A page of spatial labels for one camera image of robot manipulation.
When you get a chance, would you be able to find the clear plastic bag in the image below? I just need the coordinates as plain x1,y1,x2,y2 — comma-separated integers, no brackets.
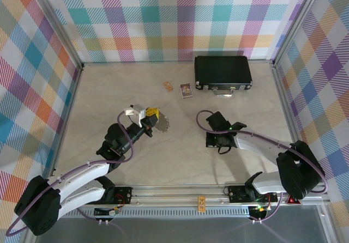
154,114,172,133

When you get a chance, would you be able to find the small picture card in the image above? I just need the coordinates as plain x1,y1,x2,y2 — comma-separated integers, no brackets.
179,82,194,99

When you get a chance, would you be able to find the black briefcase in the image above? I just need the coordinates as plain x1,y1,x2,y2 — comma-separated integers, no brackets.
194,55,254,98

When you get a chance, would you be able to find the small black circuit board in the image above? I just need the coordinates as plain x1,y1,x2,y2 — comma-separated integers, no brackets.
249,204,269,220
94,206,121,218

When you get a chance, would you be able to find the grey metal sheet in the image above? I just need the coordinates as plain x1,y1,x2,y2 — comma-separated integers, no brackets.
35,203,332,243

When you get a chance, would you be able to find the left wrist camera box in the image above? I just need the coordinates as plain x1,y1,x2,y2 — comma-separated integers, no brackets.
123,104,147,127

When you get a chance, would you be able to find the aluminium side rail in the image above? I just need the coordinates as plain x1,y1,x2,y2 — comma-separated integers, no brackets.
50,64,85,174
272,63,303,148

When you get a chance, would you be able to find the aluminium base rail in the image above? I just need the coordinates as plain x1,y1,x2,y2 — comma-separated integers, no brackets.
56,184,332,218

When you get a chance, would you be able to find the red switch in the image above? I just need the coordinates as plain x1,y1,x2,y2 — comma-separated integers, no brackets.
285,196,303,207

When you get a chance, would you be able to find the aluminium frame post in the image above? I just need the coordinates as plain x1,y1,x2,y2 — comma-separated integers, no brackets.
271,0,327,68
28,0,85,72

